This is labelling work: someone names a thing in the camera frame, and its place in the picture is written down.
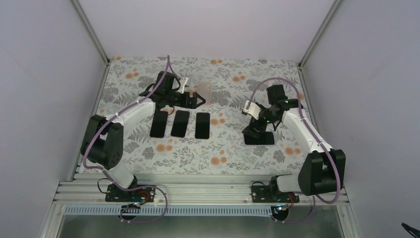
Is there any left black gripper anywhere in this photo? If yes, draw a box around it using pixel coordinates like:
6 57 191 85
165 91 205 109

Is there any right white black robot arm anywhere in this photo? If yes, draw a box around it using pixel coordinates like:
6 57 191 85
242 85 346 202

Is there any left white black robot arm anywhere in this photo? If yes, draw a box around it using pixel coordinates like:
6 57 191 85
80 71 207 201

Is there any floral table mat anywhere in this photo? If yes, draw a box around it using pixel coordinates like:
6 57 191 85
78 56 313 176

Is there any black object bottom corner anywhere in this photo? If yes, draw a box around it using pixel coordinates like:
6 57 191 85
401 223 420 238

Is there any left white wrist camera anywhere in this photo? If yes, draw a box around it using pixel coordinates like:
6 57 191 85
178 77 189 94

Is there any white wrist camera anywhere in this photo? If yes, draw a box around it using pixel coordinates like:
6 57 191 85
178 77 189 94
242 100 262 120

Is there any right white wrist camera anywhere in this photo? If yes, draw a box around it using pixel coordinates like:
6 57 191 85
242 100 262 120

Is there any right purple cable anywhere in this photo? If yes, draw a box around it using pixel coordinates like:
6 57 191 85
246 77 341 225

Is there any purple cable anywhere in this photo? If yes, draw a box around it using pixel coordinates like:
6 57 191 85
246 77 341 225
81 55 181 224

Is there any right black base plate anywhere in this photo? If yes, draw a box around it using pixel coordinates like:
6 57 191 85
251 184 300 203

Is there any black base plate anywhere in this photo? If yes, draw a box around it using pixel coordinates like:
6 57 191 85
251 184 300 203
105 184 156 203

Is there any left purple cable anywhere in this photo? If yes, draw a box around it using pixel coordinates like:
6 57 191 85
81 55 181 224

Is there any slotted grey cable duct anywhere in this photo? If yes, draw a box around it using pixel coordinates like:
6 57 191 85
64 204 271 217

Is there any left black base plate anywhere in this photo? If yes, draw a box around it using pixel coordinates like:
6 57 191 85
105 184 156 203

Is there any aluminium rail frame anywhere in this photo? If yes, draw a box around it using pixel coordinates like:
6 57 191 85
39 173 362 238

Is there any left aluminium corner post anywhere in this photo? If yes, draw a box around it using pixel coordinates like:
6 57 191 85
70 0 109 65

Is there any aluminium corner post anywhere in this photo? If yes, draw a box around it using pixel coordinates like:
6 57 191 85
299 0 342 68
70 0 109 65

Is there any right aluminium corner post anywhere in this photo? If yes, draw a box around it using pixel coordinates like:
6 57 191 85
299 0 342 68

